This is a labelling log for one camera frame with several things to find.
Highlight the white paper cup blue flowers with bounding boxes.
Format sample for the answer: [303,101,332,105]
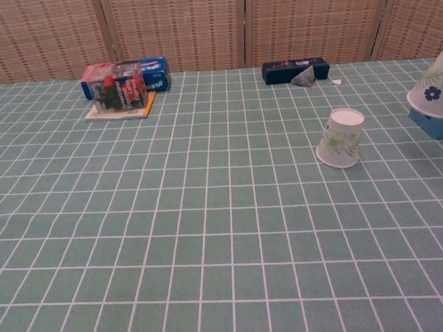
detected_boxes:
[403,44,443,121]

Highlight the light blue cardboard box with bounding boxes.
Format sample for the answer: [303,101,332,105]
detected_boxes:
[408,105,443,142]

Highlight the grey pyramid tea bag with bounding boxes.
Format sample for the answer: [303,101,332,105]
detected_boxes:
[289,66,318,88]

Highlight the white paper cup green flowers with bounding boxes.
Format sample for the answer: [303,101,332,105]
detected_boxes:
[313,105,368,171]

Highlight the long dark blue box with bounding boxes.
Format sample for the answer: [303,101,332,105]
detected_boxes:
[261,56,332,86]

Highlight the bamboo folding screen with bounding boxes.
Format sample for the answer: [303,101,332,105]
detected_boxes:
[0,0,443,86]

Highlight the green grid tablecloth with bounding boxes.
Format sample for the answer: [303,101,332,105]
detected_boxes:
[0,55,443,332]

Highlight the yellow-edged book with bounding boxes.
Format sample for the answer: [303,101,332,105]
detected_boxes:
[83,91,158,123]

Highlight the clear box of coffee capsules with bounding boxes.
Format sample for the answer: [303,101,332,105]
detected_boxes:
[89,59,148,116]

